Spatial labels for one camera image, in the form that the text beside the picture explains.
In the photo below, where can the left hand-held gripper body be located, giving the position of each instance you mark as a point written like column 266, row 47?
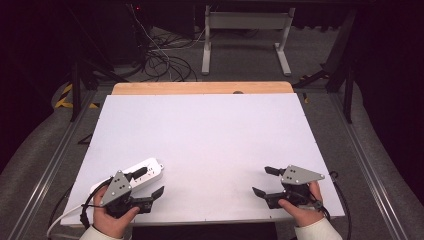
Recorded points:
column 115, row 188

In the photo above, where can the aluminium floor rail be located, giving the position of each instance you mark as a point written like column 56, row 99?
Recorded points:
column 363, row 166
column 50, row 170

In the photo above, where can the person's left hand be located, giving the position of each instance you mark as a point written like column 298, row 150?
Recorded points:
column 111, row 221

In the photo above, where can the black metal stand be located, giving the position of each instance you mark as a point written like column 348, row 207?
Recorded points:
column 346, row 66
column 77, row 86

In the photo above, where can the yellow black hazard tape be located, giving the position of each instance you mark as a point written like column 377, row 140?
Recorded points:
column 65, row 98

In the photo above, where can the white metal table frame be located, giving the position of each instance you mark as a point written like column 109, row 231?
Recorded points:
column 246, row 20

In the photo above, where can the person's right hand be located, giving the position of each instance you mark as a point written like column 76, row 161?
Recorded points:
column 305, row 213

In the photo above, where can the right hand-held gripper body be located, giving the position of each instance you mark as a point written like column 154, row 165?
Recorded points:
column 295, row 185

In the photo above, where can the white power strip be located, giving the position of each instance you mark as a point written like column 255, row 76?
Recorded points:
column 146, row 171

